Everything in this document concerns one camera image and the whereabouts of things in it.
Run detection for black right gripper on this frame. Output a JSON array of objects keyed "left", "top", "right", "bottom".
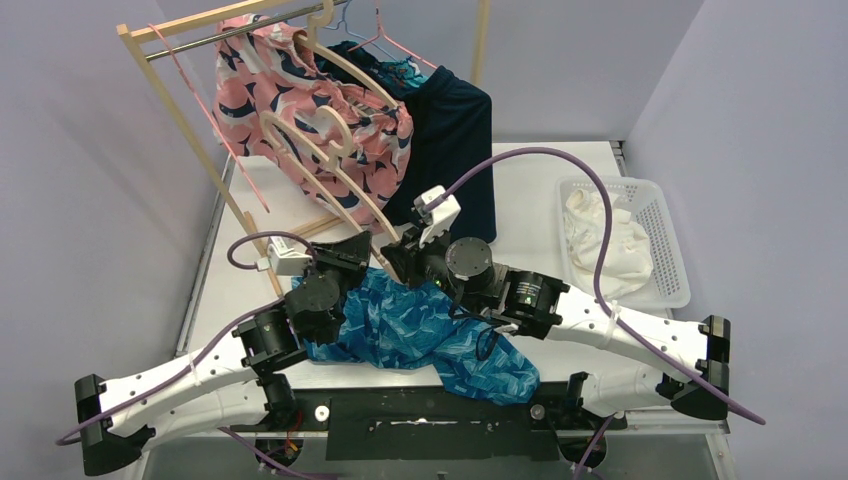
[{"left": 383, "top": 218, "right": 486, "bottom": 315}]

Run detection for navy blue shorts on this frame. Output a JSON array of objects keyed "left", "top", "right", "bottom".
[{"left": 328, "top": 41, "right": 497, "bottom": 243}]

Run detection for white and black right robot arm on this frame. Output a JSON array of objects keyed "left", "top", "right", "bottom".
[{"left": 380, "top": 229, "right": 730, "bottom": 427}]

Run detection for wooden hanger rear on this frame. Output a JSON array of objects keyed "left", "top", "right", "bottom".
[{"left": 292, "top": 0, "right": 399, "bottom": 109}]

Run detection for pink floral shorts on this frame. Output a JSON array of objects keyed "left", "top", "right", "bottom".
[{"left": 213, "top": 23, "right": 414, "bottom": 226}]

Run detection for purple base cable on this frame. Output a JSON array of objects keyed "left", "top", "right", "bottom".
[{"left": 218, "top": 427, "right": 346, "bottom": 480}]

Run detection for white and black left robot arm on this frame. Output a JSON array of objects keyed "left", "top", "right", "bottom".
[{"left": 73, "top": 231, "right": 372, "bottom": 476}]

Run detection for wooden clothes rack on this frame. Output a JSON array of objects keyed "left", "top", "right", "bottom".
[{"left": 116, "top": 0, "right": 495, "bottom": 298}]

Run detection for blue shark print shorts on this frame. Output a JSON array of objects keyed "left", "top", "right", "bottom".
[{"left": 305, "top": 268, "right": 541, "bottom": 405}]

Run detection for wooden hanger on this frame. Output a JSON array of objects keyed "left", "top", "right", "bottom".
[
  {"left": 258, "top": 104, "right": 405, "bottom": 285},
  {"left": 292, "top": 0, "right": 399, "bottom": 109}
]

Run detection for wooden hanger front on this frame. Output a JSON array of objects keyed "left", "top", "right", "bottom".
[{"left": 258, "top": 104, "right": 405, "bottom": 285}]

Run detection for white plastic basket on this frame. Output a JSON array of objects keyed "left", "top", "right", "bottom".
[{"left": 556, "top": 176, "right": 691, "bottom": 311}]

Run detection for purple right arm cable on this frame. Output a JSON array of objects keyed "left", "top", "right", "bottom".
[{"left": 423, "top": 146, "right": 767, "bottom": 427}]

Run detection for white shorts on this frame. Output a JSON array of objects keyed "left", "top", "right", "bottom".
[{"left": 561, "top": 188, "right": 655, "bottom": 299}]

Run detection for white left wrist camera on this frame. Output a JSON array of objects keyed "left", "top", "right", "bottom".
[{"left": 255, "top": 236, "right": 312, "bottom": 276}]

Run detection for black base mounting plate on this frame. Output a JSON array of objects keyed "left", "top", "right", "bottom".
[{"left": 284, "top": 380, "right": 670, "bottom": 463}]

